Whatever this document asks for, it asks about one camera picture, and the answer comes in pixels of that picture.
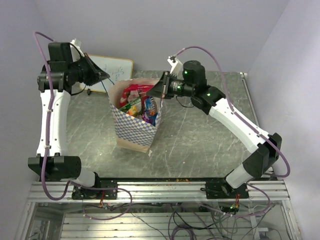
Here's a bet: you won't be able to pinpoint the green snack packet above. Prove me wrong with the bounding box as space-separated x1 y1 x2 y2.
119 97 142 113

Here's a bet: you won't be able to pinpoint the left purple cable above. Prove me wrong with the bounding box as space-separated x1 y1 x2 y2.
33 31 133 221

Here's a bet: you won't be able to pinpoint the purple snack packet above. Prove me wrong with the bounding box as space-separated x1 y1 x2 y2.
141 112 158 126

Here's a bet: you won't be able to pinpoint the red pink snack packet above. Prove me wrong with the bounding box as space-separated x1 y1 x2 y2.
119 84 153 107

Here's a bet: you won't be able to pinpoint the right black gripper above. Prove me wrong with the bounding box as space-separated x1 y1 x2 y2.
146 71 195 100

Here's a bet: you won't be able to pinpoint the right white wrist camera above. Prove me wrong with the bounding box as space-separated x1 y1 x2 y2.
167 55 183 77

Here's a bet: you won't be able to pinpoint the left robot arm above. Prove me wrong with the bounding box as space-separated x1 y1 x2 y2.
28 39 109 199

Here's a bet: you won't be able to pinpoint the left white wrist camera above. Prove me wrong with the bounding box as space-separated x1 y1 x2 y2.
70 38 85 62

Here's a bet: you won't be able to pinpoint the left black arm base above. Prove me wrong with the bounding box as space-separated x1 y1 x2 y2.
71 179 118 200

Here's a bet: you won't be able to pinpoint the orange snack packet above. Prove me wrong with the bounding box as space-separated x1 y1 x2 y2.
126 105 140 117

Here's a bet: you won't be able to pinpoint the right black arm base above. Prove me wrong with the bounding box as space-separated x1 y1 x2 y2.
200 178 249 200

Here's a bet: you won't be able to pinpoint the small yellow-framed whiteboard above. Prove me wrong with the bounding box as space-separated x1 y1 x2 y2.
79 54 134 93

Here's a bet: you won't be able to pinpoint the aluminium rail frame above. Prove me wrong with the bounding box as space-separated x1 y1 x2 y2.
15 178 302 240

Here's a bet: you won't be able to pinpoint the blue candy packet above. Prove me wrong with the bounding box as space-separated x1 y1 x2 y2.
144 96 157 116

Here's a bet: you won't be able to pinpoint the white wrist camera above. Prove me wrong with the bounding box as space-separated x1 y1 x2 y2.
167 55 183 77
70 38 85 62

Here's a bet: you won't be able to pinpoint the blue checkered paper bag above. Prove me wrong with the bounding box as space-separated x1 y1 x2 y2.
107 78 163 153

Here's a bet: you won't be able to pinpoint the loose floor cables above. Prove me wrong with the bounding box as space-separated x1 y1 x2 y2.
82 189 276 240

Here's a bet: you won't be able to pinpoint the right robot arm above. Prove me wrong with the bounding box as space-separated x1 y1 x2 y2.
147 59 282 198

